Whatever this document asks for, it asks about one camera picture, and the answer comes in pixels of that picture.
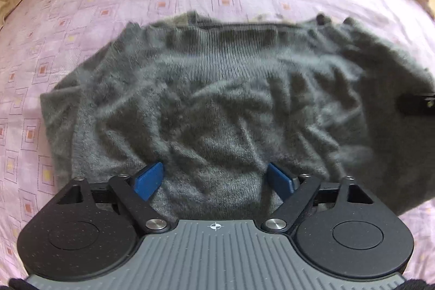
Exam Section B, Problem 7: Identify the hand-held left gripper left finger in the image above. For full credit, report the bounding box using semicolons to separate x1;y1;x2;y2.
56;161;171;233

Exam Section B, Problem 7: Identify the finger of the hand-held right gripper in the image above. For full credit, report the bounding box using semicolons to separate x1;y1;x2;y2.
399;91;435;114

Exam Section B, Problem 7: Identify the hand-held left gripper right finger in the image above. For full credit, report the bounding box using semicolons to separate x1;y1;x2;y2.
261;162;374;233

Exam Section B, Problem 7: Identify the grey argyle sweater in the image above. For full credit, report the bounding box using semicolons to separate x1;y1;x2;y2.
40;9;435;216

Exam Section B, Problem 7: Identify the pink checked bed sheet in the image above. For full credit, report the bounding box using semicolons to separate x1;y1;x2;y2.
0;0;435;279

